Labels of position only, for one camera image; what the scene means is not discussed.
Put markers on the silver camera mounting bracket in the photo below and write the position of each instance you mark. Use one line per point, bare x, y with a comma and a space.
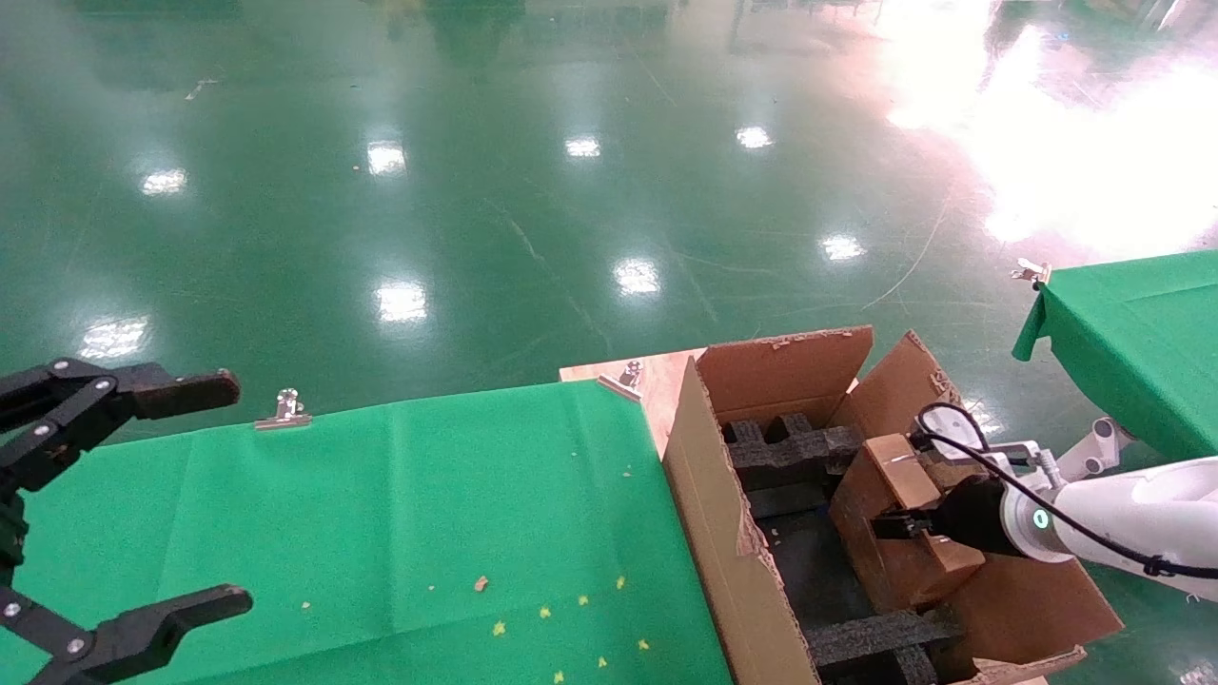
1013, 452

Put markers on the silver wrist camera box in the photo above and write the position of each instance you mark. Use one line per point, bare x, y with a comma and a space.
956, 433

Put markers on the green tablecloth with draped corner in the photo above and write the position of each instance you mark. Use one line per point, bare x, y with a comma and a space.
1132, 342

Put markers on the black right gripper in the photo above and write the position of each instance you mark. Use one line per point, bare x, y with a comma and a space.
975, 518

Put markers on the black foam insert block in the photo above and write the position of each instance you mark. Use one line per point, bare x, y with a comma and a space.
790, 452

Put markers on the black foam insert strip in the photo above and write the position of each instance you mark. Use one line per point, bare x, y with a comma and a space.
875, 637

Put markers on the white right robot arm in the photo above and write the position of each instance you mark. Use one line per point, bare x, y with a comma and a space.
1142, 514

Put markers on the white table leg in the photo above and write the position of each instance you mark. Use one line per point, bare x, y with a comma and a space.
1094, 447

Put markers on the small brown cardboard box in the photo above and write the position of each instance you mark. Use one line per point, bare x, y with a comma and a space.
885, 561

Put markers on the metal binder clip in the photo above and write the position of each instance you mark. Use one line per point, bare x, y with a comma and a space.
623, 381
283, 414
1031, 272

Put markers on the large open cardboard carton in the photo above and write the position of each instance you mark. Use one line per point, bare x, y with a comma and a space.
709, 514

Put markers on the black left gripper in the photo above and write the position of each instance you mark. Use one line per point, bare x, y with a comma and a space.
9, 533

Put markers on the large green tablecloth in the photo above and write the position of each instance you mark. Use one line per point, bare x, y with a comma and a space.
381, 514

